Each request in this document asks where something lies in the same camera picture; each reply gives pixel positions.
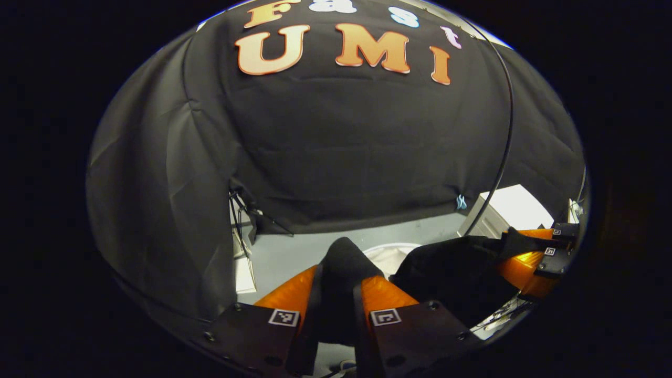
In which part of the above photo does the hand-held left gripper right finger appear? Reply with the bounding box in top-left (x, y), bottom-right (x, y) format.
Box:
top-left (352, 276), bottom-right (481, 378)

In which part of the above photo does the black knit jacket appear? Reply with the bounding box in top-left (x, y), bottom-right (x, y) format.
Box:
top-left (310, 228), bottom-right (569, 348)

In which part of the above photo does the white box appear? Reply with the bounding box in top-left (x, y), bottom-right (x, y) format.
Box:
top-left (458, 184), bottom-right (555, 238)

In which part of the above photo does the black backdrop cloth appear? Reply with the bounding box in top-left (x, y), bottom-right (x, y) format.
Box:
top-left (87, 0), bottom-right (586, 322)

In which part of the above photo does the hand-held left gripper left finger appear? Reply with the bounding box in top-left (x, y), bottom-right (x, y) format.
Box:
top-left (204, 264), bottom-right (322, 377)

